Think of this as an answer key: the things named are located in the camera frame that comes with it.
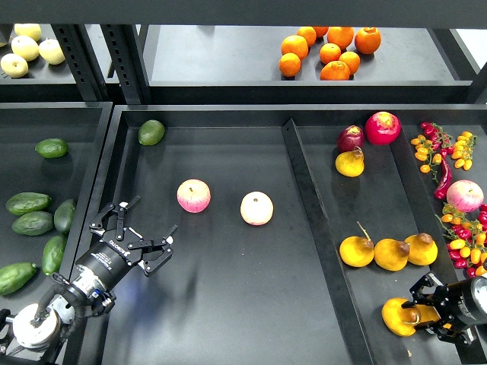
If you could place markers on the black shelf post centre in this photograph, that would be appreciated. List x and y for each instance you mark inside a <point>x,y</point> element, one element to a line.
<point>126,55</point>

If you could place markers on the orange front left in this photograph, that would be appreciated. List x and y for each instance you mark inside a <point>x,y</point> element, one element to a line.
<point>289,64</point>

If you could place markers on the yellow pear left row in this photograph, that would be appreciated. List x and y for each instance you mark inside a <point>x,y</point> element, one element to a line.
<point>357,251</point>

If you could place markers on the upper cherry tomato bunch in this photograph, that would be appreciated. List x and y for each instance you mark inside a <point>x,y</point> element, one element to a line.
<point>434,146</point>

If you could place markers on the pale pink apple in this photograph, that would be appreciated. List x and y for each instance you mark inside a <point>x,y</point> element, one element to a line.
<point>256,208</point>

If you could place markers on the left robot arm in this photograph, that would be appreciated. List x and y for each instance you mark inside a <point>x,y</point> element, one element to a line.
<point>46,325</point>

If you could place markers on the purple red onion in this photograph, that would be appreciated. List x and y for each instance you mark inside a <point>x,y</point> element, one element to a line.
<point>349,138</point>

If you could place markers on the pink red apple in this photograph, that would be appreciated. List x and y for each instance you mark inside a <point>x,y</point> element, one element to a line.
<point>193,195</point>

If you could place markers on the yellow apple shelf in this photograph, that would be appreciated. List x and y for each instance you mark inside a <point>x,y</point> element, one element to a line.
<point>50,50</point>
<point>25,47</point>
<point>14,65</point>
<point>30,30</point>

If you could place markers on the black shelf post left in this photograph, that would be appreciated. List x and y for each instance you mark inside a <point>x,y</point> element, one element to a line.
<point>82,62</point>

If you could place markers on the round avocado left tray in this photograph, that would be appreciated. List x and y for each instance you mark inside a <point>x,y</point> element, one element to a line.
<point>52,148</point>

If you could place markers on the black centre tray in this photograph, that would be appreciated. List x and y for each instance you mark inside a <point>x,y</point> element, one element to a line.
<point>234,293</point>

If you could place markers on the yellow apple shelf back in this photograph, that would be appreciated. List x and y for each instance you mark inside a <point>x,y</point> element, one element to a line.
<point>30,30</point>

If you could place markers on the black tray divider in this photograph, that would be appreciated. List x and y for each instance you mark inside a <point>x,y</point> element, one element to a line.
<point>347,316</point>

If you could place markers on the yellow pear near onion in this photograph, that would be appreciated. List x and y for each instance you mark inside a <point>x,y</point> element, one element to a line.
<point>350,163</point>

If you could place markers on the black tray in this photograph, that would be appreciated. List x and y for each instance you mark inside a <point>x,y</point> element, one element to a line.
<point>234,293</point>
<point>23,125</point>

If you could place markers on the yellow apple shelf right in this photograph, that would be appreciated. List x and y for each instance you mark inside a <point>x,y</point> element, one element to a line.
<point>50,50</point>

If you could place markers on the yellow pear tray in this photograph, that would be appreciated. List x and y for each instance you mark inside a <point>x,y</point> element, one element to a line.
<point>400,321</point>

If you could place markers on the yellow pear lower right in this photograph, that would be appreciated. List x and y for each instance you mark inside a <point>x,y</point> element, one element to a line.
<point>428,314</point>

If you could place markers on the red chili pepper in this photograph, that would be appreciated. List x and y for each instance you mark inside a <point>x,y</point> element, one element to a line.
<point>445,181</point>

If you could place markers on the orange upper left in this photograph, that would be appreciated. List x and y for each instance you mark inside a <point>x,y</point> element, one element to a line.
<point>295,44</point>

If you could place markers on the yellow apple shelf front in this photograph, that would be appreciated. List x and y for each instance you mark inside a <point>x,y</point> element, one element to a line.
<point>14,65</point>

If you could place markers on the yellow pear row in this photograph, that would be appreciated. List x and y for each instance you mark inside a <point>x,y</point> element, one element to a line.
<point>357,251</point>
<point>391,254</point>
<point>423,250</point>

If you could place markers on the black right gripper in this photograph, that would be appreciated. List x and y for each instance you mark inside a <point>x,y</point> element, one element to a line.
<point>464,303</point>

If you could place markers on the yellow pear middle row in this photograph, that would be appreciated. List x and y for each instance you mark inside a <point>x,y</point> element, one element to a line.
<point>391,254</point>

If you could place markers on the big red apple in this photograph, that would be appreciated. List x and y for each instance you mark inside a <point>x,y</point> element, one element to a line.
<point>382,128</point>

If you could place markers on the black shelf post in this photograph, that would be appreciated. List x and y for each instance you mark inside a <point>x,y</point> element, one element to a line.
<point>82,62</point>
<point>126,55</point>

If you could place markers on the cherry tomato bunch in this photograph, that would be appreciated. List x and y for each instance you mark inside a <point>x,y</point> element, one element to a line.
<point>434,146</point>
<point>465,239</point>

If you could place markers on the pink apple right tray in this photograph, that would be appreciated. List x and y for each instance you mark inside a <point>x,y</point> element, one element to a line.
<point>465,195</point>

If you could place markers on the yellow pear right row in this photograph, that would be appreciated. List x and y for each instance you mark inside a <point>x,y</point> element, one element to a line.
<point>423,250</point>

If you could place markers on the lower cherry tomato bunch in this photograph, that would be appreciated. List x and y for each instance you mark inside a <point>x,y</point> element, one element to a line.
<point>465,239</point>

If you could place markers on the orange centre right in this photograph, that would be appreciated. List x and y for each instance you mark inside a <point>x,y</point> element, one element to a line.
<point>352,59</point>

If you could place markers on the black left tray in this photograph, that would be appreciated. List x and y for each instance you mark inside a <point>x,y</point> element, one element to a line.
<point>23,125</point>

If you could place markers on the yellow apple shelf middle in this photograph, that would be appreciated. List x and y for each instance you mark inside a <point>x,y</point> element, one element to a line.
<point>25,47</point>

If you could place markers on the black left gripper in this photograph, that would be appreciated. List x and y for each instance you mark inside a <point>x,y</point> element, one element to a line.
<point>108,258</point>

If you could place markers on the green avocado tray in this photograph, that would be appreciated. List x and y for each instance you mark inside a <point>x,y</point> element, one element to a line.
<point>53,254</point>

